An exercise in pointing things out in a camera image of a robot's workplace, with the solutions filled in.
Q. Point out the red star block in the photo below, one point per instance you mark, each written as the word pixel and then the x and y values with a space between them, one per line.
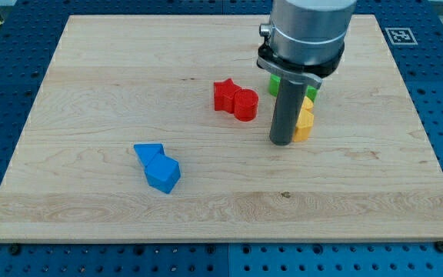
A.
pixel 224 95

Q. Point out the blue triangle block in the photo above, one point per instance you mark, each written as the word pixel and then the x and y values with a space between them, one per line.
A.
pixel 146 152

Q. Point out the yellow pentagon block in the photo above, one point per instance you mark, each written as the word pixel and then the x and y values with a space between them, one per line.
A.
pixel 303 126

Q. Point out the green block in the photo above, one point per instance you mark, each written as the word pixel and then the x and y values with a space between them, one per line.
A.
pixel 274 83

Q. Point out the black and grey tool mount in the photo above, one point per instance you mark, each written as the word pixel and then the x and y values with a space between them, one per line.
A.
pixel 312 75

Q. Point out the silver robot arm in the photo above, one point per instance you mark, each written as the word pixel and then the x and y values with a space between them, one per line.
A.
pixel 303 43

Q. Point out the wooden board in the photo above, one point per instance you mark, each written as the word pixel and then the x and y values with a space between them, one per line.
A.
pixel 367 173

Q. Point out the yellow block behind rod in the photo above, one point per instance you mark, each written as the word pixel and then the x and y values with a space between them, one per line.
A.
pixel 307 104

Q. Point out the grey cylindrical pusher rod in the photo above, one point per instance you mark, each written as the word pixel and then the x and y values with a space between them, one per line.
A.
pixel 289 101

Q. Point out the white fiducial marker tag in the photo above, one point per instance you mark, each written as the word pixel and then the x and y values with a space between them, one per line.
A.
pixel 401 36

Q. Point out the blue cube block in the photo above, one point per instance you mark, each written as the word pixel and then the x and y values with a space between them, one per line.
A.
pixel 162 173

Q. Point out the red cylinder block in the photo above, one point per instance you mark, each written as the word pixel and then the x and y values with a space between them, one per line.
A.
pixel 245 105

